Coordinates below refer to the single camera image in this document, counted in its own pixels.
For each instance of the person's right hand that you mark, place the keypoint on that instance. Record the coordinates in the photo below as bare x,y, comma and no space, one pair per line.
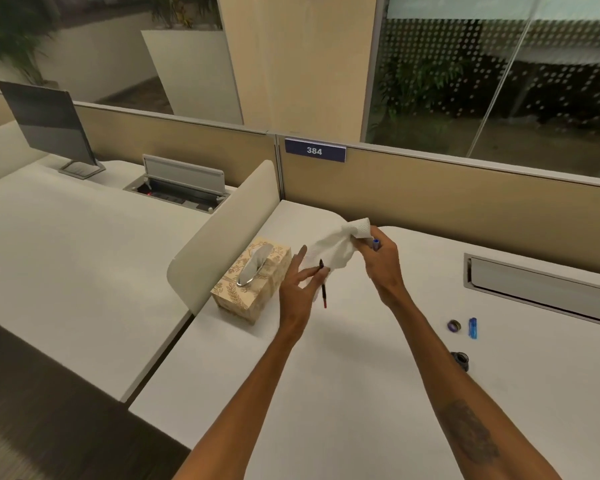
385,272

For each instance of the small blue plastic cap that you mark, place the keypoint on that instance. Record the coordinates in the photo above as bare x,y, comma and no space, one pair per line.
473,328

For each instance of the beige partition panel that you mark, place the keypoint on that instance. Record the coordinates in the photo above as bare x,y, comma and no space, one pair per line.
180,142
455,199

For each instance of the beige patterned tissue box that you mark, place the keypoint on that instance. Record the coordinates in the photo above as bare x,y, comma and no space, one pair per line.
247,294

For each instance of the person's left fingers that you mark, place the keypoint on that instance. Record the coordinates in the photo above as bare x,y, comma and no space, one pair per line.
310,280

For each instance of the black pen with red end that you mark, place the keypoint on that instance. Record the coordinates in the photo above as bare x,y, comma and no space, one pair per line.
324,293

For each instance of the white tissue in box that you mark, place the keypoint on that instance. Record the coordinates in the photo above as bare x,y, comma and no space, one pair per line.
252,267

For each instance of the white tissue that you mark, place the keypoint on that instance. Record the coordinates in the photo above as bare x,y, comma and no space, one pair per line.
336,247
252,267

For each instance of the green plant behind glass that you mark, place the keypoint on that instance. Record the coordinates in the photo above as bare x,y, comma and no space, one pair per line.
420,89

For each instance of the dotted glass window pane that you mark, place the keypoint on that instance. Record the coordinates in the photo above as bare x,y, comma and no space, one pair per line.
530,94

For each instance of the person's right fingers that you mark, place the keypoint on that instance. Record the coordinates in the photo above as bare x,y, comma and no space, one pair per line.
366,243

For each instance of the white curved desk divider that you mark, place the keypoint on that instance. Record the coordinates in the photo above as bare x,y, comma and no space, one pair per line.
220,234
5,152

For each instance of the white planter wall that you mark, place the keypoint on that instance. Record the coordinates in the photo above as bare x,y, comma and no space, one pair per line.
195,69

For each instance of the blue desk number sign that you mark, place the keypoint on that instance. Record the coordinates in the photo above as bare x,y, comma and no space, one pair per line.
315,150

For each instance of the person's left hand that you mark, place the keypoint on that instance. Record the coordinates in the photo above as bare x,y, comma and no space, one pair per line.
294,299

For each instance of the grey computer monitor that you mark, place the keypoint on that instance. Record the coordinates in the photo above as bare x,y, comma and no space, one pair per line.
50,119

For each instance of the green leafy indoor plant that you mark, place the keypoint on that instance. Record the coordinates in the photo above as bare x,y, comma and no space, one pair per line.
15,34

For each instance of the small black ink bottle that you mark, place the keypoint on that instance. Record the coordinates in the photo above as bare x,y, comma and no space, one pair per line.
462,361

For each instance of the person's left forearm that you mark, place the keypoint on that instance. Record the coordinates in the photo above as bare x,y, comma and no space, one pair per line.
240,409

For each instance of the blue pen cap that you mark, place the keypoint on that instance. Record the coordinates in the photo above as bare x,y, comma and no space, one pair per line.
376,244

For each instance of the person's right forearm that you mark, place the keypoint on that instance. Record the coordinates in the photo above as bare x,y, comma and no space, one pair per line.
455,394

